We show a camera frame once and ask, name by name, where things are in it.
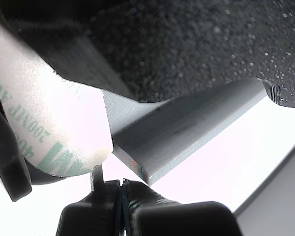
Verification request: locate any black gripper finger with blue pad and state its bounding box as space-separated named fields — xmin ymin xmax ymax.
xmin=0 ymin=0 xmax=295 ymax=108

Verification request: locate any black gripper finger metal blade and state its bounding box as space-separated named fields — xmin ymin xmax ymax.
xmin=56 ymin=145 xmax=184 ymax=236

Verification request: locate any tan 3M tape liner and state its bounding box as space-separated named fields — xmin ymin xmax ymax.
xmin=0 ymin=14 xmax=114 ymax=177

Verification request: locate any black retaining clip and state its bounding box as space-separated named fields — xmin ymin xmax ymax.
xmin=0 ymin=66 xmax=33 ymax=203

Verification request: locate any gray fixture tray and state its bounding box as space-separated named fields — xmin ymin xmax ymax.
xmin=27 ymin=78 xmax=268 ymax=187

